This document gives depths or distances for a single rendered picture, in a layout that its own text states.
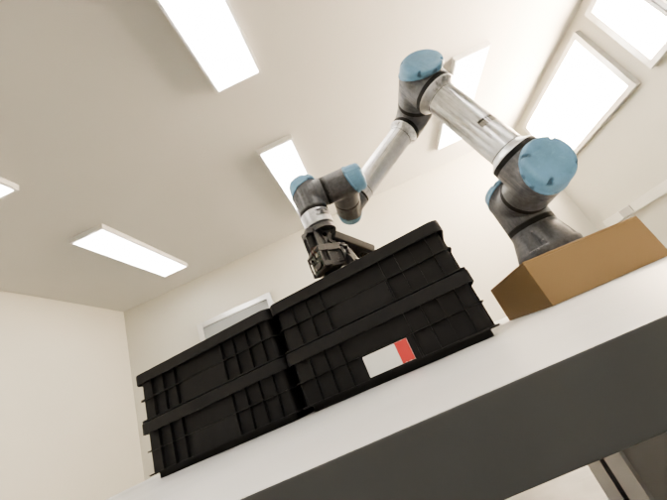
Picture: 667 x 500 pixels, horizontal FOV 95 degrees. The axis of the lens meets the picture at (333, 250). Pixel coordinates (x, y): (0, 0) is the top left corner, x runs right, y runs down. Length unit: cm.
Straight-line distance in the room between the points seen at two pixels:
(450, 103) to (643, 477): 81
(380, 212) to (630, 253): 358
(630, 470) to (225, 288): 442
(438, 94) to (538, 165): 32
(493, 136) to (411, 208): 347
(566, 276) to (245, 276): 399
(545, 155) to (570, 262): 24
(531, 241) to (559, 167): 19
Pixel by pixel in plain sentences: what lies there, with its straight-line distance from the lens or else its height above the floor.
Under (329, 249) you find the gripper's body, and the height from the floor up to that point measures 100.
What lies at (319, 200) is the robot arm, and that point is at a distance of 77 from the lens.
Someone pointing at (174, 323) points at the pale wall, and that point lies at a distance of 485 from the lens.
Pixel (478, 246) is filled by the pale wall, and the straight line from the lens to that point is 419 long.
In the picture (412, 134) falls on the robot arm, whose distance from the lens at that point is 105.
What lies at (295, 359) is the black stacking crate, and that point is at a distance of 65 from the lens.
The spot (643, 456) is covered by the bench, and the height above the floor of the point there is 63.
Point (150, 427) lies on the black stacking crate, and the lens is 90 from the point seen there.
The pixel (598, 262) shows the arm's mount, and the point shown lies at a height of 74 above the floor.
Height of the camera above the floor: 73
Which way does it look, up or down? 22 degrees up
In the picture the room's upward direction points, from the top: 24 degrees counter-clockwise
